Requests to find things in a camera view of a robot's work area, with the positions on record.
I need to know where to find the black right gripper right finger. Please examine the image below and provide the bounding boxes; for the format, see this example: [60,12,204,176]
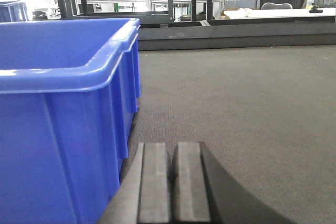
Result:
[172,142,293,223]

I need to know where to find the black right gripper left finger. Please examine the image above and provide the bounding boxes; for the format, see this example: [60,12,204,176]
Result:
[97,143,170,223]

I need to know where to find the large blue plastic bin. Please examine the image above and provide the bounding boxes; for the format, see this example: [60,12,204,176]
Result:
[1,18,140,223]

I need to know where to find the white table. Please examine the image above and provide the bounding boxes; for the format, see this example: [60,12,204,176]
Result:
[224,8,335,20]

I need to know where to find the stacked blue bins background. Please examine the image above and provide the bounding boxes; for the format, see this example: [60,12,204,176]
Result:
[1,1,29,23]

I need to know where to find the black conveyor side rail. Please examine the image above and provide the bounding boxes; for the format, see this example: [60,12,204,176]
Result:
[138,17,335,51]

